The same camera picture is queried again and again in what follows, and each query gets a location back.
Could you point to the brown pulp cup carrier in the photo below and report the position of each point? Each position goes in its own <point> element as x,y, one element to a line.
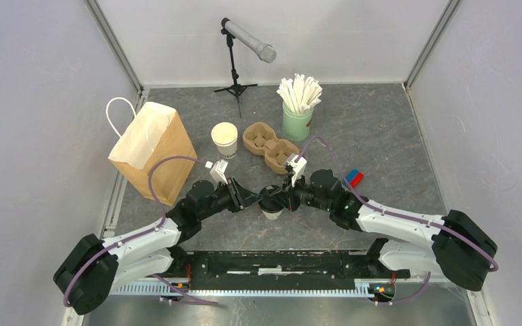
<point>260,139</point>

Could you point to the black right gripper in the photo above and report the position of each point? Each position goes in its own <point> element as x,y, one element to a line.
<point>287,198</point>

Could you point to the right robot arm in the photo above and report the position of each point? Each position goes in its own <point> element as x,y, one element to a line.
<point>452,245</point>

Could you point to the blue toy brick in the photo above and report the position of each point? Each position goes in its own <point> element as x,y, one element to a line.
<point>348,176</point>

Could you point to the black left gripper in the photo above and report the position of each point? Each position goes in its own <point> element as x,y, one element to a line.
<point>238,201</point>

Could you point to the white paper cup printed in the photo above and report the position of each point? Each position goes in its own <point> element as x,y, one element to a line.
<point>225,135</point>

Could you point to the red toy brick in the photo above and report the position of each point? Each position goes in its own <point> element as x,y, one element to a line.
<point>356,179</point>

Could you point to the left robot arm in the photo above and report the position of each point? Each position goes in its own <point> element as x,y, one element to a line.
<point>95,267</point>

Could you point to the brown paper bag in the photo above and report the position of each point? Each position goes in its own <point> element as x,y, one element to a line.
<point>153,150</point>

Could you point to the grey microphone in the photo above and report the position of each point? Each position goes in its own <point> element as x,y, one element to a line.
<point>264,51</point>

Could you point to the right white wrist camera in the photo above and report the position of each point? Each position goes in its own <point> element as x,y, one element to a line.
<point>296,165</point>

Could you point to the black plastic cup lid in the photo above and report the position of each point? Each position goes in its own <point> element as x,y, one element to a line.
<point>267,204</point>

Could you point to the black microphone stand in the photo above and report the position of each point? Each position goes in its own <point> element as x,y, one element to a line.
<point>236,89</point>

